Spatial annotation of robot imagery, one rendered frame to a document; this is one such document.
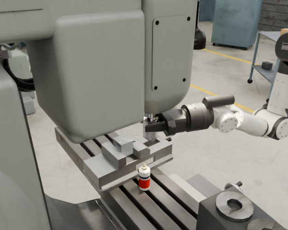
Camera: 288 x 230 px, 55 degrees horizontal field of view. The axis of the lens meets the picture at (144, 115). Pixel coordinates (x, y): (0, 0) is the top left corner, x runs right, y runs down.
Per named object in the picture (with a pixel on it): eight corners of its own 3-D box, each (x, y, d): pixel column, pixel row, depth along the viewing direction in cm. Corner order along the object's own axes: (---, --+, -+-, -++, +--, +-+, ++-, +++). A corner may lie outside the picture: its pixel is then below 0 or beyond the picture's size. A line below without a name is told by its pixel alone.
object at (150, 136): (141, 133, 87) (141, 117, 85) (155, 131, 88) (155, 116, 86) (145, 141, 83) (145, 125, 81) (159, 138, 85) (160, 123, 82)
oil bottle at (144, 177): (145, 181, 103) (146, 158, 98) (152, 188, 100) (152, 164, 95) (136, 186, 101) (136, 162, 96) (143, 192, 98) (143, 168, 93)
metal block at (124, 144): (124, 146, 110) (124, 133, 107) (133, 153, 105) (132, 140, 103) (113, 151, 107) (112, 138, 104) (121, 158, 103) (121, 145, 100)
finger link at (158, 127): (144, 123, 80) (164, 120, 82) (144, 133, 82) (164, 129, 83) (146, 126, 79) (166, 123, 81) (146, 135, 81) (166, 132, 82)
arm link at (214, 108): (189, 118, 94) (218, 114, 97) (202, 139, 86) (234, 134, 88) (194, 91, 87) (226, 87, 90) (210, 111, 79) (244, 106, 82)
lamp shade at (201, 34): (209, 46, 87) (211, 26, 84) (199, 50, 82) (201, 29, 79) (189, 43, 91) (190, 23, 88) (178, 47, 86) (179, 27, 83)
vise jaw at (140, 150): (132, 139, 115) (132, 132, 114) (150, 154, 107) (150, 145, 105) (120, 144, 112) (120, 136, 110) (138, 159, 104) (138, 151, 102)
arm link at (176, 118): (155, 99, 88) (189, 95, 91) (154, 125, 92) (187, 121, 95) (169, 118, 77) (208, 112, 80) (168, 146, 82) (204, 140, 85)
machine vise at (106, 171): (152, 143, 126) (152, 122, 121) (174, 159, 115) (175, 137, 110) (82, 173, 107) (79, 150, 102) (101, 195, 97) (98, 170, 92)
